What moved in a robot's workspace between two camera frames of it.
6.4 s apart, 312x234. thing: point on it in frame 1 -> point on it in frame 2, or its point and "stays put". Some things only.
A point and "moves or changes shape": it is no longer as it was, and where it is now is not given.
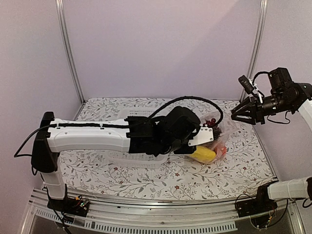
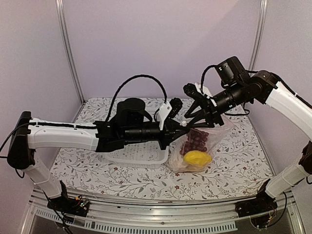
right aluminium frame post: x=263 y=5 stays put
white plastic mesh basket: x=140 y=160 stays put
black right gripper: x=259 y=115 -> x=202 y=105
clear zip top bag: x=224 y=128 moves or changes shape
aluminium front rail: x=205 y=217 stays put
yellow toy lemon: x=204 y=154 moves or changes shape
